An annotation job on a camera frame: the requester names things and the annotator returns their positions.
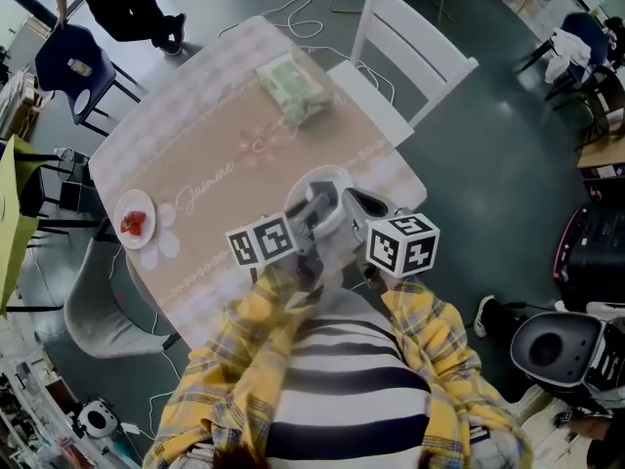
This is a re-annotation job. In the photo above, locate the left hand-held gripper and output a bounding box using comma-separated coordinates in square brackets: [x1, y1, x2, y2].
[225, 182, 341, 290]

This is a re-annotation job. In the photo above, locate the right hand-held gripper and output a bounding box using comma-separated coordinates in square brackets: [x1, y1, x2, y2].
[341, 188, 441, 279]

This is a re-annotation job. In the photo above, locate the small white plate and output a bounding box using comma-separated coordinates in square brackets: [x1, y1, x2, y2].
[113, 189, 158, 251]

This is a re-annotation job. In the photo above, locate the person's left forearm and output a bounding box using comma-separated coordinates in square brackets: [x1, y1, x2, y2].
[143, 264, 325, 469]

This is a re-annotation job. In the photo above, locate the person's right forearm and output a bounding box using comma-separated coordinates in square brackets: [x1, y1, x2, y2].
[380, 276, 534, 469]

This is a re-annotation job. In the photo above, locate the white bowl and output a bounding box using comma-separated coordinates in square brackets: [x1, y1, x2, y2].
[282, 165, 356, 239]

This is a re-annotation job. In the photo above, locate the green soft packet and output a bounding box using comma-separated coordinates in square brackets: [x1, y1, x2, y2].
[254, 50, 336, 129]

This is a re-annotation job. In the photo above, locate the pink floral tablecloth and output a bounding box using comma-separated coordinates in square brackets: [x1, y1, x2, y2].
[87, 15, 429, 351]

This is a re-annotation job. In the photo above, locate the white wooden chair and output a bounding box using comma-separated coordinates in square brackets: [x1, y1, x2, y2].
[326, 0, 480, 149]

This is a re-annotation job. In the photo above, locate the red strawberry toy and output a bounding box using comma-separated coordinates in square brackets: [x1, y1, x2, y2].
[119, 210, 147, 237]

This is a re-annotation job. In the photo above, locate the person's striped shirt torso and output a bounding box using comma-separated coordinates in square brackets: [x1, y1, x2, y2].
[266, 288, 434, 460]

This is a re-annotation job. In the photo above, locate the grey upholstered chair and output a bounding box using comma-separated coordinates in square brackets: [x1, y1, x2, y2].
[62, 235, 183, 361]

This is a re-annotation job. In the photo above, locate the black case with pink trim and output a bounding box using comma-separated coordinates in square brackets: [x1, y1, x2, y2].
[552, 201, 625, 313]

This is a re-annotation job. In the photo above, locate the wooden side table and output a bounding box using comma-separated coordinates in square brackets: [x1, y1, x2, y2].
[575, 133, 625, 171]

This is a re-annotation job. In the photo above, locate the black metal stool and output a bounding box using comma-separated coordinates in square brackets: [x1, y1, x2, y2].
[19, 147, 107, 237]

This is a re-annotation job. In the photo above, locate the white cloth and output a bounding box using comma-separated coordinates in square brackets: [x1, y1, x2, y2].
[543, 27, 593, 85]

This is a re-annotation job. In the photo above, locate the blue chair with black legs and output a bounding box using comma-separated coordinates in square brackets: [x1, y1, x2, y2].
[516, 11, 612, 103]

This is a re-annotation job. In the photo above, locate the dark blue plastic chair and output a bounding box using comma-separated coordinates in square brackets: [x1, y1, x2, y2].
[34, 22, 149, 139]

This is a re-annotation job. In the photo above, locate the yellow-green table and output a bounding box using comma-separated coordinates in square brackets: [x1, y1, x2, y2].
[0, 133, 61, 318]

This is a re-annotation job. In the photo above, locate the white round device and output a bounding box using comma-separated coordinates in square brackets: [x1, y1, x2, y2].
[74, 397, 121, 441]

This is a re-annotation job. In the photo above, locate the cluttered storage shelf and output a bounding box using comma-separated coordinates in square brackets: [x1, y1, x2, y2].
[0, 349, 102, 469]

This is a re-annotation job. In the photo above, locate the white floor cable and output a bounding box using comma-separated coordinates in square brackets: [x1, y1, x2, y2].
[217, 0, 397, 107]

